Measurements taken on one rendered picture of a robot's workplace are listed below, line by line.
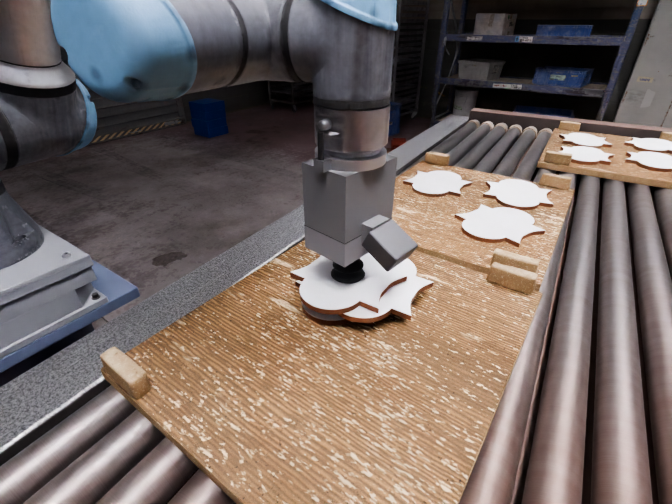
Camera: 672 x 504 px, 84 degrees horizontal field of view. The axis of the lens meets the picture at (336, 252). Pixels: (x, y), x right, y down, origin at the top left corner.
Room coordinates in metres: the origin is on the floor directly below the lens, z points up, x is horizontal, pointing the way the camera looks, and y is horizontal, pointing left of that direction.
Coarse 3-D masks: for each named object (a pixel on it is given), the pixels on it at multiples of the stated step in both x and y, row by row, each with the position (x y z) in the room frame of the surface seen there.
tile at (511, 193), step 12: (504, 180) 0.78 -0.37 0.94; (516, 180) 0.78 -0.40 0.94; (492, 192) 0.71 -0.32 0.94; (504, 192) 0.71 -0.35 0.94; (516, 192) 0.71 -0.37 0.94; (528, 192) 0.71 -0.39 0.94; (540, 192) 0.71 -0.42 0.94; (504, 204) 0.66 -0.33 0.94; (516, 204) 0.66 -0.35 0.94; (528, 204) 0.66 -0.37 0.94; (540, 204) 0.67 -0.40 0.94; (552, 204) 0.66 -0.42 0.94
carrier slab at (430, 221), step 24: (432, 168) 0.88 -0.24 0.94; (456, 168) 0.88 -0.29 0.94; (408, 192) 0.73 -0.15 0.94; (480, 192) 0.73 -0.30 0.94; (552, 192) 0.73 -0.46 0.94; (408, 216) 0.62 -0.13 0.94; (432, 216) 0.62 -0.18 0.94; (552, 216) 0.62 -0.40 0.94; (432, 240) 0.53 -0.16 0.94; (456, 240) 0.53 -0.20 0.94; (528, 240) 0.53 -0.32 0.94; (552, 240) 0.53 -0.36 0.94; (480, 264) 0.46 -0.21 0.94
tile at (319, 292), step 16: (320, 256) 0.43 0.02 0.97; (368, 256) 0.43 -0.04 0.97; (304, 272) 0.39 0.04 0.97; (320, 272) 0.39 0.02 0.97; (368, 272) 0.39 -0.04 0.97; (384, 272) 0.39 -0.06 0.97; (304, 288) 0.36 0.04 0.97; (320, 288) 0.36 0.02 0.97; (336, 288) 0.36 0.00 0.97; (352, 288) 0.36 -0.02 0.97; (368, 288) 0.36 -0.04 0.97; (384, 288) 0.36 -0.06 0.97; (304, 304) 0.34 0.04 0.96; (320, 304) 0.33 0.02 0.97; (336, 304) 0.33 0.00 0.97; (352, 304) 0.33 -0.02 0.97; (368, 304) 0.33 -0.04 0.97
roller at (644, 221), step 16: (640, 192) 0.77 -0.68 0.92; (640, 208) 0.69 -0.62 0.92; (640, 224) 0.63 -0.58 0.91; (656, 224) 0.63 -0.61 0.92; (640, 240) 0.57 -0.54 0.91; (656, 240) 0.56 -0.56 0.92; (640, 256) 0.52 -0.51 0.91; (656, 256) 0.51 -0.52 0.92; (640, 272) 0.48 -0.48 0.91; (656, 272) 0.46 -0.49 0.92; (640, 288) 0.44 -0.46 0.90; (656, 288) 0.43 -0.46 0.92; (640, 304) 0.41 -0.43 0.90; (656, 304) 0.39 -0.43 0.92; (640, 320) 0.39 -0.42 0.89; (656, 320) 0.36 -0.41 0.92; (656, 336) 0.33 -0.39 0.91; (656, 352) 0.31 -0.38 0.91; (656, 368) 0.29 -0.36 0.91; (656, 384) 0.27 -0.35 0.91; (656, 400) 0.25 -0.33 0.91; (656, 416) 0.23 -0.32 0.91; (656, 432) 0.22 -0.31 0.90; (656, 448) 0.20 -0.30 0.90; (656, 464) 0.19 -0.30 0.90
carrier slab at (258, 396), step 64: (192, 320) 0.34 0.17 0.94; (256, 320) 0.34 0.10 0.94; (384, 320) 0.34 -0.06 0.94; (448, 320) 0.34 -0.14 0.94; (512, 320) 0.34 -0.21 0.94; (192, 384) 0.25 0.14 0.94; (256, 384) 0.25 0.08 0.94; (320, 384) 0.25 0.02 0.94; (384, 384) 0.25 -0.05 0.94; (448, 384) 0.25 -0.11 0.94; (192, 448) 0.18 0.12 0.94; (256, 448) 0.18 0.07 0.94; (320, 448) 0.18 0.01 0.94; (384, 448) 0.18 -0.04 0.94; (448, 448) 0.18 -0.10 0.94
